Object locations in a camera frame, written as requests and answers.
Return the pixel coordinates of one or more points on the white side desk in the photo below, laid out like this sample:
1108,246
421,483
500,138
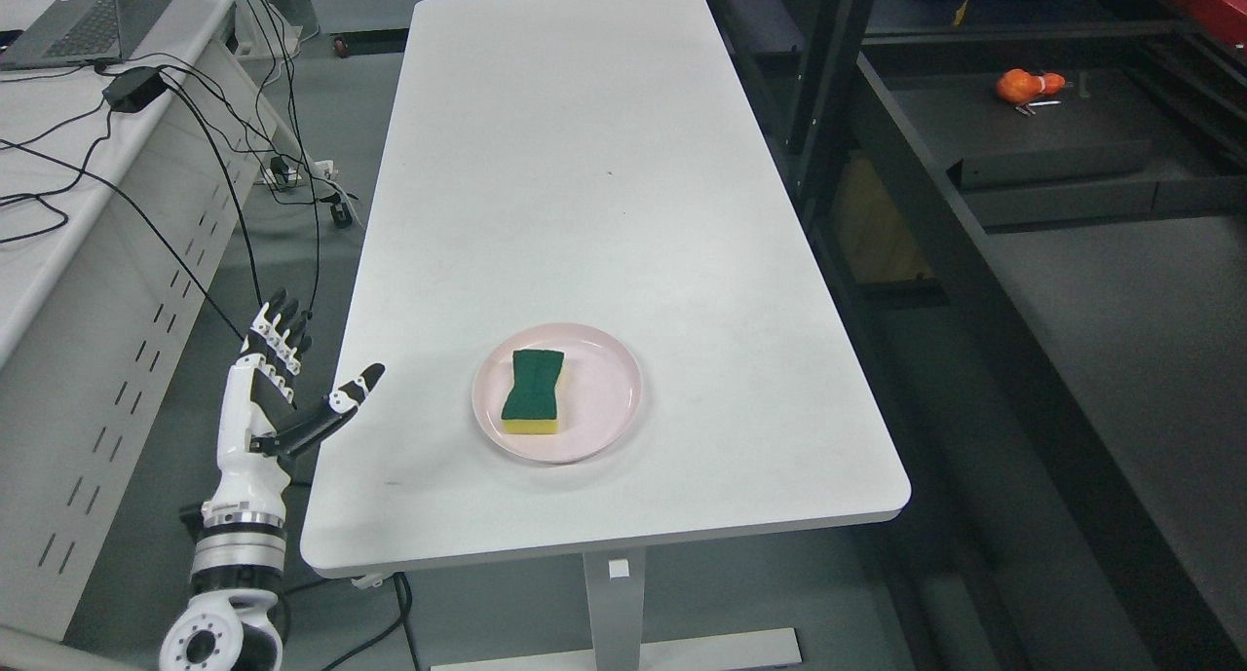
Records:
118,225

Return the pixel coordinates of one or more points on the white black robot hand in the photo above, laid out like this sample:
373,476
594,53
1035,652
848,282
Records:
261,431

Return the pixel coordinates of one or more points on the grey laptop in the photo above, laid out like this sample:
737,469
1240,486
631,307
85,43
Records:
81,32

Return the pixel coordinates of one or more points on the black metal shelving rack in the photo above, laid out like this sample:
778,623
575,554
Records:
1051,296

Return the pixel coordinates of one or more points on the green yellow sponge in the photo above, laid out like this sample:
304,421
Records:
531,406

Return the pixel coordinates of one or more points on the black power adapter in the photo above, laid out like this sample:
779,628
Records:
134,89

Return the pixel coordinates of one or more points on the orange toy object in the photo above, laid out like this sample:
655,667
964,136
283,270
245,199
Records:
1018,86

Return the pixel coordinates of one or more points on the white power strip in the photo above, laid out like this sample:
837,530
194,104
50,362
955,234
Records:
282,173

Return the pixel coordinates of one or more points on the pink plate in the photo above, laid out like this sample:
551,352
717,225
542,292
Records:
599,394

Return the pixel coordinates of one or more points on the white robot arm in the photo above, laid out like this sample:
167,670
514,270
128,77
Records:
237,570

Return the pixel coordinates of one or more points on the white table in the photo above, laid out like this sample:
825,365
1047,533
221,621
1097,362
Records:
593,161

